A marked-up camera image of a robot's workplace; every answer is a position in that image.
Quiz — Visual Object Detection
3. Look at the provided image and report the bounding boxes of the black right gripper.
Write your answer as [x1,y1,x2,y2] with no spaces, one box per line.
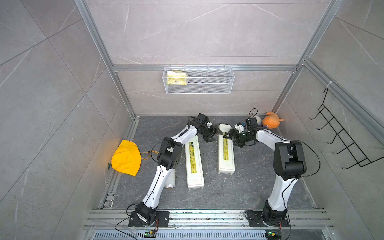
[223,129,252,147]

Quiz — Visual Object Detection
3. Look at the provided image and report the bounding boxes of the cream wrap dispenser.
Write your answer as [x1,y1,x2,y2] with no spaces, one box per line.
[218,124,235,175]
[185,136,205,190]

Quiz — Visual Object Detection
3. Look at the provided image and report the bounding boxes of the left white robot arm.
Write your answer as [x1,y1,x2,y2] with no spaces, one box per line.
[135,113,217,225]

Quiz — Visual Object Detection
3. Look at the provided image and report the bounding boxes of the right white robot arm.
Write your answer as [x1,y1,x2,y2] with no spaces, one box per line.
[221,118,307,227]

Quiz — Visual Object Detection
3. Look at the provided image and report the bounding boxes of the orange plush toy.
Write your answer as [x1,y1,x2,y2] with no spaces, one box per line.
[262,112,284,129]

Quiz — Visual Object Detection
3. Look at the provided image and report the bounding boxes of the yellow packet in basket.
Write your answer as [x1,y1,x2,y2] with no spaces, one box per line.
[166,70,189,85]

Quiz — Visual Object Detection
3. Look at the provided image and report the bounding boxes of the yellow plush toy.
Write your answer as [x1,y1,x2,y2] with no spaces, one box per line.
[109,140,142,177]

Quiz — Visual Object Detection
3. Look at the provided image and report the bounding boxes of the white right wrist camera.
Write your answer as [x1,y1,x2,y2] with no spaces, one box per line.
[235,123,244,133]

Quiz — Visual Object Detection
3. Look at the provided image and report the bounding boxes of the white wire mesh basket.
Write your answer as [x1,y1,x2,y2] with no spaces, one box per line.
[162,66,235,95]

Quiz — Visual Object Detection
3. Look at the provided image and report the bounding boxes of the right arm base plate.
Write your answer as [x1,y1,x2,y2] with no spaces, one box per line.
[245,210,290,228]

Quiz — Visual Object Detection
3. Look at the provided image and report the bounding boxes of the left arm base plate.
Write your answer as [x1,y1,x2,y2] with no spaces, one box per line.
[129,211,170,228]

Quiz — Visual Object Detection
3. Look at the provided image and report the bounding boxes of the black wire hook rack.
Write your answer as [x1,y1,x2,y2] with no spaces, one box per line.
[309,88,384,170]

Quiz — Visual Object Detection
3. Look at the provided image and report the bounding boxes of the aluminium front rail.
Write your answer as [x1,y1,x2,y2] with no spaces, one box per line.
[82,209,334,230]

